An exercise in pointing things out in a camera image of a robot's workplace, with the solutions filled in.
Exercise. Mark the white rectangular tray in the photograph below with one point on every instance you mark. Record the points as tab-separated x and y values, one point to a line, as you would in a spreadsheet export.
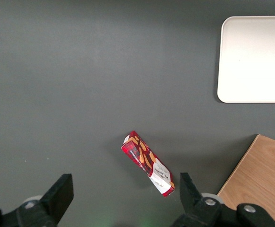
253	59

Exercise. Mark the wooden drawer cabinet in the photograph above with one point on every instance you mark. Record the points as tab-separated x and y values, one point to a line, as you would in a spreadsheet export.
265	175

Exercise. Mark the red cookie box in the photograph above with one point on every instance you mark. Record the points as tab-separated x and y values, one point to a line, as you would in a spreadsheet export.
146	160

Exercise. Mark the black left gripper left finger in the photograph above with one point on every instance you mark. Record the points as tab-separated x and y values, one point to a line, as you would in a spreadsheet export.
56	196

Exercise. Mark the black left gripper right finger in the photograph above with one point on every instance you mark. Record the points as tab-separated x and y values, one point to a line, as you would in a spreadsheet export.
189	194

